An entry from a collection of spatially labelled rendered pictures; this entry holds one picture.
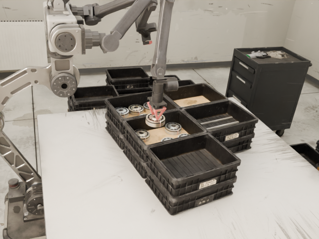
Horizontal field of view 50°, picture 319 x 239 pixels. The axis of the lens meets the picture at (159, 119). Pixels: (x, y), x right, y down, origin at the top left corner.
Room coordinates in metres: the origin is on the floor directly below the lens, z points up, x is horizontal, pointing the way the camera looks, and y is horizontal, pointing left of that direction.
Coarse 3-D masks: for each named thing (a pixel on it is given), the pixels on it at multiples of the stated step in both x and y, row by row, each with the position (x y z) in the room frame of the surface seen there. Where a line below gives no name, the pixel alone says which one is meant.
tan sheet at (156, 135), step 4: (160, 128) 1.84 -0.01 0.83; (164, 128) 1.84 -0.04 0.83; (152, 132) 1.78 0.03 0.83; (156, 132) 1.78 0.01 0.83; (160, 132) 1.79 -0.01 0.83; (164, 132) 1.79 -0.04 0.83; (184, 132) 1.81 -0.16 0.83; (152, 136) 1.74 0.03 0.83; (156, 136) 1.74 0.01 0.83; (160, 136) 1.74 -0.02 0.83; (164, 136) 1.75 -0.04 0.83; (168, 136) 1.75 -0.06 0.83; (172, 136) 1.76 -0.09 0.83; (176, 136) 1.76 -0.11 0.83; (152, 140) 1.69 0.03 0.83; (156, 140) 1.69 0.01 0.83; (160, 140) 1.70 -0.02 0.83; (148, 144) 1.64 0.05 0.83
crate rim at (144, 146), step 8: (168, 112) 1.87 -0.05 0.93; (184, 112) 1.88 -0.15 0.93; (128, 120) 1.73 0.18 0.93; (192, 120) 1.79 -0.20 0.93; (128, 128) 1.65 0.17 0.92; (200, 128) 1.71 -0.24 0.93; (136, 136) 1.56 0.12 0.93; (184, 136) 1.61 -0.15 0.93; (144, 144) 1.49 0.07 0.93; (152, 144) 1.50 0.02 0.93
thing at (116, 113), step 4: (144, 92) 2.12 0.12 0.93; (148, 92) 2.13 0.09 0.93; (120, 96) 2.03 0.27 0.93; (124, 96) 2.04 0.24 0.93; (164, 96) 2.09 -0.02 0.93; (168, 100) 2.04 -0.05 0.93; (108, 104) 1.91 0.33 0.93; (172, 104) 1.99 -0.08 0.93; (112, 108) 1.86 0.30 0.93; (176, 108) 1.93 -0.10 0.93; (116, 112) 1.81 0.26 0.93; (116, 116) 1.80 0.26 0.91; (120, 116) 1.77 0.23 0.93; (136, 116) 1.78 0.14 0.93; (140, 116) 1.79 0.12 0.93; (120, 120) 1.75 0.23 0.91
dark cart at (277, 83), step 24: (240, 48) 3.45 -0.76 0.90; (264, 48) 3.56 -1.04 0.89; (240, 72) 3.29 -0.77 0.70; (264, 72) 3.06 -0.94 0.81; (288, 72) 3.16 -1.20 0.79; (240, 96) 3.21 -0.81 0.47; (264, 96) 3.08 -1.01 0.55; (288, 96) 3.19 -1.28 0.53; (264, 120) 3.11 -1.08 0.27; (288, 120) 3.22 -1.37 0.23
